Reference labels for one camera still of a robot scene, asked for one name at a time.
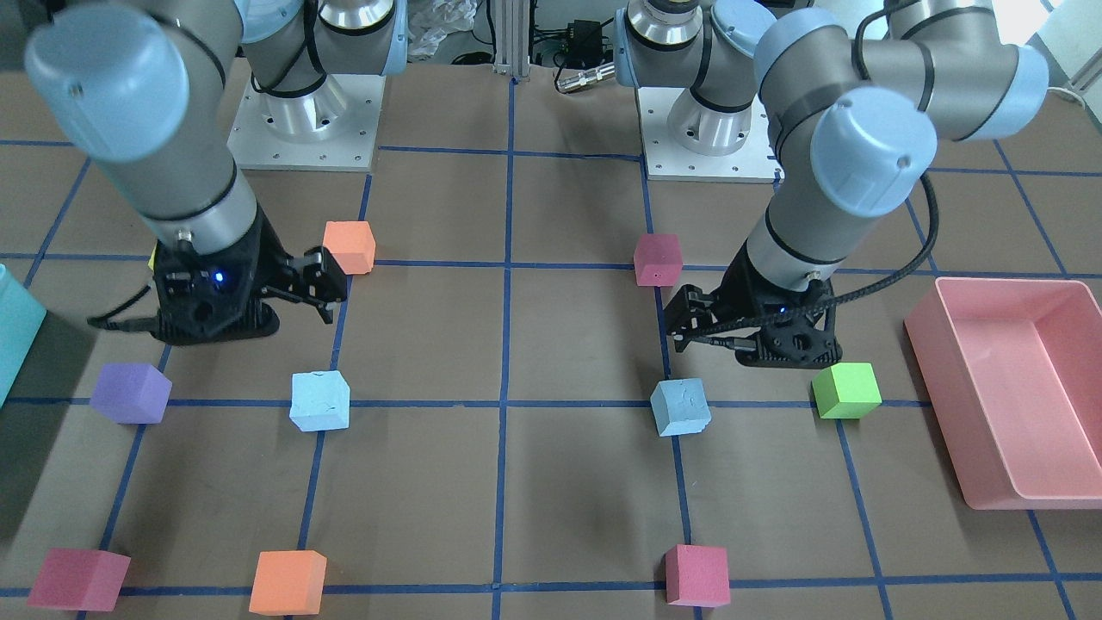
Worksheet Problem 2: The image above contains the orange block near bases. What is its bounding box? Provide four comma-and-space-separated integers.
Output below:
323, 220, 375, 276

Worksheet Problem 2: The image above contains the pink plastic tray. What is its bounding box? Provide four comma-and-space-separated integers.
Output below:
905, 278, 1101, 510

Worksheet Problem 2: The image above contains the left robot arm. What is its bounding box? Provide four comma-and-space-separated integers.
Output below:
614, 1, 1049, 369

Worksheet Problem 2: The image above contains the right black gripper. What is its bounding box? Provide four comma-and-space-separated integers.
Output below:
153, 209, 348, 345

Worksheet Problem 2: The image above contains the teal plastic tray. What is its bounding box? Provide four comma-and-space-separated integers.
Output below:
1, 264, 46, 405

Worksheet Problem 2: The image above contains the green foam block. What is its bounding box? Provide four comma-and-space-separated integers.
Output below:
811, 362, 882, 418

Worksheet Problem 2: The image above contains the orange block far side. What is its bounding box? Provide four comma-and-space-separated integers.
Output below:
249, 550, 328, 617

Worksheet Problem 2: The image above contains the light blue block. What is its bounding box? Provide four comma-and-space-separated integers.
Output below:
288, 370, 350, 432
650, 378, 712, 437

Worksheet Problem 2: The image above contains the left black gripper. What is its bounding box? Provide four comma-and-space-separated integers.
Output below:
665, 263, 843, 369

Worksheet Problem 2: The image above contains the purple block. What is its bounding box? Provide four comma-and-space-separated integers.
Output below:
90, 363, 172, 425

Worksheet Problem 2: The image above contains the pink block near base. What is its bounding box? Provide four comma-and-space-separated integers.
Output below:
633, 233, 684, 287

